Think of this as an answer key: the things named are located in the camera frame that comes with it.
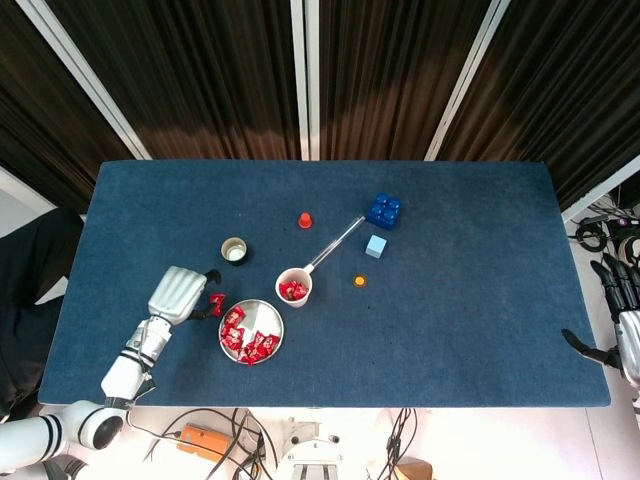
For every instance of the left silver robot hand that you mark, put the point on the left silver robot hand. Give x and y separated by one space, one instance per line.
175 295

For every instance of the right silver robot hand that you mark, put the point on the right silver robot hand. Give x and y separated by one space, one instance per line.
630 340

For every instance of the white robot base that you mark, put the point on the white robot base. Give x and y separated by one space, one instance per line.
312 460

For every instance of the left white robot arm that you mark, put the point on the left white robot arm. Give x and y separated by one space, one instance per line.
125 372

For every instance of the small black paper cup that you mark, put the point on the small black paper cup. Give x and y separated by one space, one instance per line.
234 250

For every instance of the white paper cup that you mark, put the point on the white paper cup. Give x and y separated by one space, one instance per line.
298 302

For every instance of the red small cone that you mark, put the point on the red small cone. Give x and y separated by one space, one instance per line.
305 220

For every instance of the round steel plate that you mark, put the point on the round steel plate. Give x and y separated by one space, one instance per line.
262 315

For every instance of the orange device box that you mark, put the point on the orange device box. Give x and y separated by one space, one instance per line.
202 442

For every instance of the clear glass test tube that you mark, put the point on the clear glass test tube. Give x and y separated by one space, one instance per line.
334 243

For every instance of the blue table cloth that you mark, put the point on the blue table cloth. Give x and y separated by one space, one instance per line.
450 325

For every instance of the orange round disc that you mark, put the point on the orange round disc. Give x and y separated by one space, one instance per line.
359 281

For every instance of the light blue cube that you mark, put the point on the light blue cube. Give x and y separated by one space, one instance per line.
376 246

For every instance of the dark brown curtain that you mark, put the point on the dark brown curtain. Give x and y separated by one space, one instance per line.
390 75
565 75
40 100
190 75

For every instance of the dark blue building block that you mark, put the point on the dark blue building block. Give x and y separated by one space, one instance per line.
385 210

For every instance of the brown wooden thing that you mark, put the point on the brown wooden thing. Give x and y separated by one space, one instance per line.
412 470

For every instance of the white double partition post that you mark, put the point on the white double partition post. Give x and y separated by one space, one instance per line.
312 75

